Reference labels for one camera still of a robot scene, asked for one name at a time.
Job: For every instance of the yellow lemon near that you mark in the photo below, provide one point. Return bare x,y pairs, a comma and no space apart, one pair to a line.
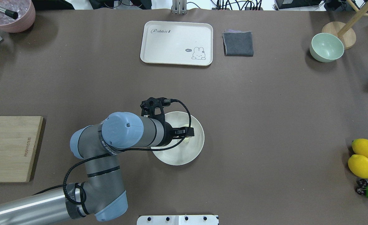
358,164

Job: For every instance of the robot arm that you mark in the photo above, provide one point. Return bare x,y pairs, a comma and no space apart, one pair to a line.
95,185

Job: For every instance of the cream round plate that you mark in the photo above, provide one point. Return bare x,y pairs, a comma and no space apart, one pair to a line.
184,152

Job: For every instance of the yellow lemon far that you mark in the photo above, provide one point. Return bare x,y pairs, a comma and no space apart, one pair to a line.
360,146

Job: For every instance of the metal rod black tip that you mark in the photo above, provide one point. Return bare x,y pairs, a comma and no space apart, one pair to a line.
9,13

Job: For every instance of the yellow lemon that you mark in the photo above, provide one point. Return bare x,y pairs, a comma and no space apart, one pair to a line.
358,164
360,146

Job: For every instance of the bamboo cutting board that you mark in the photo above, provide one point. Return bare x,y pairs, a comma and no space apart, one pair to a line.
19,137

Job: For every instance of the aluminium frame post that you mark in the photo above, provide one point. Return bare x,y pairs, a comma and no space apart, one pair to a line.
179,7

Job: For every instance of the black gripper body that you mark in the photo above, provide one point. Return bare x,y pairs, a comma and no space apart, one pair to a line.
169,133

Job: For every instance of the cream rabbit tray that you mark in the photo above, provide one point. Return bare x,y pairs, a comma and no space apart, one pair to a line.
177,43

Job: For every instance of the mint green bowl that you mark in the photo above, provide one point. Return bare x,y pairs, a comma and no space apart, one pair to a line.
325,47

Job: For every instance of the white steamed bun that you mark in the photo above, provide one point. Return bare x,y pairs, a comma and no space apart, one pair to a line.
187,139

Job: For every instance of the pink bowl of ice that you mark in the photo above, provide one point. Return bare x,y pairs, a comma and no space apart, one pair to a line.
26,16

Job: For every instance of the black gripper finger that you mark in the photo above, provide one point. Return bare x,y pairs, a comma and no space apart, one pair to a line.
183,132

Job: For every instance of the wooden mug tree stand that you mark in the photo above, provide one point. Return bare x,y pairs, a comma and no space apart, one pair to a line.
344,31

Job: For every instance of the dark cherries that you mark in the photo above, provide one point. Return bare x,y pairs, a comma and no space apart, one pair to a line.
361,186

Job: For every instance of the white camera pillar base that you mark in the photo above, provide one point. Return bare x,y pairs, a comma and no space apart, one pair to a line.
178,220

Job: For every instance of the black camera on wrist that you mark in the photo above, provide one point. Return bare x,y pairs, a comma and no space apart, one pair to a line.
154,108

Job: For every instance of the grey folded cloth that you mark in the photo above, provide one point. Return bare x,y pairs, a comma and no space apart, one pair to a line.
238,43

